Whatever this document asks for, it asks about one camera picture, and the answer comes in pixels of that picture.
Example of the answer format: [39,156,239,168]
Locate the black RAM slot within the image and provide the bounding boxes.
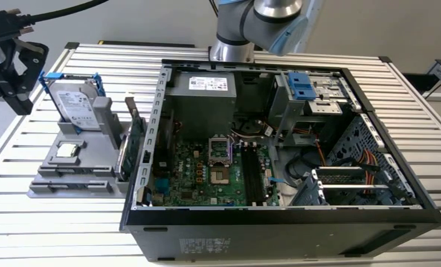
[250,142,264,206]
[246,142,258,206]
[256,142,269,206]
[242,142,254,206]

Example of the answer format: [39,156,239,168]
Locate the hard disk in blue carrier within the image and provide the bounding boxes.
[38,71,108,132]

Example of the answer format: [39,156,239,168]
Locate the silver CPU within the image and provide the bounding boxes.
[55,142,82,160]

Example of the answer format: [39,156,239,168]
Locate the grey parts rack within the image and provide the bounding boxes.
[27,96,149,200]

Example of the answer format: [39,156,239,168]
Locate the black bar yellow end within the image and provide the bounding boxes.
[96,39,197,48]

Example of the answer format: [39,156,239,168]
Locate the green graphics card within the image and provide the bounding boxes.
[115,96,149,182]

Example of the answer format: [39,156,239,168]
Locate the grey power supply unit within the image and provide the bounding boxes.
[166,71,239,140]

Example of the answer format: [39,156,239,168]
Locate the metal socket cover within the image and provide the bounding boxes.
[207,134,233,166]

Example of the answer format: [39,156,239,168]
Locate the green motherboard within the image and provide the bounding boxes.
[151,135,284,208]

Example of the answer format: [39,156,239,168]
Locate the black round fan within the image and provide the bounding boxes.
[241,118,269,137]

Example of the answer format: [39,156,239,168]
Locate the CPU socket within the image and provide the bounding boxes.
[209,165,233,186]

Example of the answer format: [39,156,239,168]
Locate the grey optical drive cage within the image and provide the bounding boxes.
[268,71,353,147]

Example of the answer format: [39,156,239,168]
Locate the blue plastic drive latch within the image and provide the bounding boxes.
[285,71,316,101]

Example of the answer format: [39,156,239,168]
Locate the black open PC case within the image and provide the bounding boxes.
[118,57,441,263]

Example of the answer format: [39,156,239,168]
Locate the grey metal disk bay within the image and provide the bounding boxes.
[290,166,392,207]

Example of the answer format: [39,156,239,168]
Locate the black camera cable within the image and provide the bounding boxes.
[0,0,110,38]

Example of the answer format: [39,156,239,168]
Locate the black cable with blue plug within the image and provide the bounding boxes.
[266,150,317,186]

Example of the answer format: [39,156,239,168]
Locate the orange wire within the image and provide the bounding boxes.
[314,139,328,167]

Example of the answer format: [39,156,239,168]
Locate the red yellow wire bundle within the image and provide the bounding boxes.
[357,149,379,195]

